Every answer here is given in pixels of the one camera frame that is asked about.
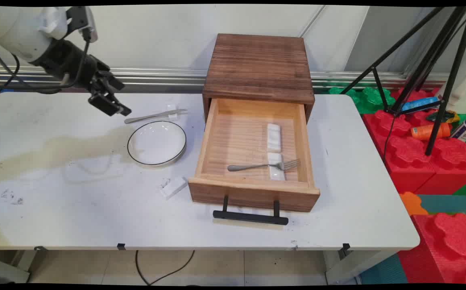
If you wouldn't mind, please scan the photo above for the white table leg frame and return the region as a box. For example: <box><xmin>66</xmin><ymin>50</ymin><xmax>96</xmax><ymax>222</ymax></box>
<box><xmin>324</xmin><ymin>250</ymin><xmax>396</xmax><ymax>285</ymax></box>

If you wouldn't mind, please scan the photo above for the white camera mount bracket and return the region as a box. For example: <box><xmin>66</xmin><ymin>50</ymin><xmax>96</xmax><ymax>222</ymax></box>
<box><xmin>39</xmin><ymin>7</ymin><xmax>69</xmax><ymax>39</ymax></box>

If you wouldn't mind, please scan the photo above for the green foam block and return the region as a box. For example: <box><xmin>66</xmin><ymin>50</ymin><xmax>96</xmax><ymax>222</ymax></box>
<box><xmin>328</xmin><ymin>86</ymin><xmax>397</xmax><ymax>115</ymax></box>

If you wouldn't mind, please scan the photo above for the orange plastic bottle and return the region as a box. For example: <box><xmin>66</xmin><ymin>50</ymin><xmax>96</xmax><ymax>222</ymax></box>
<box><xmin>410</xmin><ymin>122</ymin><xmax>452</xmax><ymax>141</ymax></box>

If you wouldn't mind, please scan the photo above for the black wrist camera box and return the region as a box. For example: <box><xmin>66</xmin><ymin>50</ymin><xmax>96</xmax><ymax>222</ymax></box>
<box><xmin>67</xmin><ymin>6</ymin><xmax>98</xmax><ymax>43</ymax></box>

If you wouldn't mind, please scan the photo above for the silver table knife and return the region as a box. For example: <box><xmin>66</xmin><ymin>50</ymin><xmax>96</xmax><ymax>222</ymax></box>
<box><xmin>124</xmin><ymin>109</ymin><xmax>188</xmax><ymax>124</ymax></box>

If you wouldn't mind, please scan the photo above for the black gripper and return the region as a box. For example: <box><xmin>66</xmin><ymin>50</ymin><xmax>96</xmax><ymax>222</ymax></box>
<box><xmin>35</xmin><ymin>39</ymin><xmax>132</xmax><ymax>118</ymax></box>

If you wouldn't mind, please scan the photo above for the white plastic canister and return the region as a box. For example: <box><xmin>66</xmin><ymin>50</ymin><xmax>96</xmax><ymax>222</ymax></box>
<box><xmin>436</xmin><ymin>46</ymin><xmax>466</xmax><ymax>115</ymax></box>

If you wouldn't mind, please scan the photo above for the aluminium wall rail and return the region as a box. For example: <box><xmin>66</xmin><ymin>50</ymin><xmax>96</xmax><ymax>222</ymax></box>
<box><xmin>0</xmin><ymin>66</ymin><xmax>452</xmax><ymax>94</ymax></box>

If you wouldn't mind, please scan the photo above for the teal floor mat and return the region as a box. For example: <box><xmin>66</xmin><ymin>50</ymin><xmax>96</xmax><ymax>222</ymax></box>
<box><xmin>417</xmin><ymin>194</ymin><xmax>466</xmax><ymax>214</ymax></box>

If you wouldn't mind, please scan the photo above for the large red foam block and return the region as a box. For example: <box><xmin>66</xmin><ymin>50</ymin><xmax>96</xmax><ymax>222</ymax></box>
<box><xmin>362</xmin><ymin>87</ymin><xmax>466</xmax><ymax>195</ymax></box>

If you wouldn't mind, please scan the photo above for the dark wooden drawer cabinet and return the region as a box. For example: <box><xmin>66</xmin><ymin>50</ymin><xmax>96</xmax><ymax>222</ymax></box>
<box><xmin>202</xmin><ymin>33</ymin><xmax>316</xmax><ymax>122</ymax></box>

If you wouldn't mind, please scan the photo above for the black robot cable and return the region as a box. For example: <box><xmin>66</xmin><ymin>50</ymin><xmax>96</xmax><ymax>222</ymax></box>
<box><xmin>0</xmin><ymin>30</ymin><xmax>93</xmax><ymax>94</ymax></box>

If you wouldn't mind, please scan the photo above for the white bowl black rim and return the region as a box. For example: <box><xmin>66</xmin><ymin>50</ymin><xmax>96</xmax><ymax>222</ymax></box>
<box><xmin>127</xmin><ymin>120</ymin><xmax>187</xmax><ymax>167</ymax></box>

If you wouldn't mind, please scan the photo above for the black floor cable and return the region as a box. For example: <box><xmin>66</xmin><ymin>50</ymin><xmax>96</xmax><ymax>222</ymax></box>
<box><xmin>135</xmin><ymin>250</ymin><xmax>196</xmax><ymax>286</ymax></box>

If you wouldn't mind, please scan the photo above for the blue flat package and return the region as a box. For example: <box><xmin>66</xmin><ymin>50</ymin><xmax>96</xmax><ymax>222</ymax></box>
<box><xmin>401</xmin><ymin>96</ymin><xmax>441</xmax><ymax>112</ymax></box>

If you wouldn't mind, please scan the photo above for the green yellow toy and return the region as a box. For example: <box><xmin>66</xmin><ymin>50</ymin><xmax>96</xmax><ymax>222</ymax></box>
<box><xmin>426</xmin><ymin>110</ymin><xmax>461</xmax><ymax>124</ymax></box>

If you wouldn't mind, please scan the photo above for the silver fork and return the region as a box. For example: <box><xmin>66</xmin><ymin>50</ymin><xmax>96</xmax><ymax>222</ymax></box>
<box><xmin>228</xmin><ymin>159</ymin><xmax>301</xmax><ymax>172</ymax></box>

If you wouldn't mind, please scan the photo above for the black tripod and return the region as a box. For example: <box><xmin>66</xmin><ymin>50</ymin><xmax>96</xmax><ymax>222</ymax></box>
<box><xmin>340</xmin><ymin>6</ymin><xmax>466</xmax><ymax>157</ymax></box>

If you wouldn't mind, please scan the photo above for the light wooden drawer black handle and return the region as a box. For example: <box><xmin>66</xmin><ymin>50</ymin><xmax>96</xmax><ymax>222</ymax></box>
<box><xmin>188</xmin><ymin>98</ymin><xmax>321</xmax><ymax>226</ymax></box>

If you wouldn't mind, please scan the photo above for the orange foam piece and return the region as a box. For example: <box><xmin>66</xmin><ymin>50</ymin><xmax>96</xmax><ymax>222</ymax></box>
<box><xmin>399</xmin><ymin>192</ymin><xmax>429</xmax><ymax>216</ymax></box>

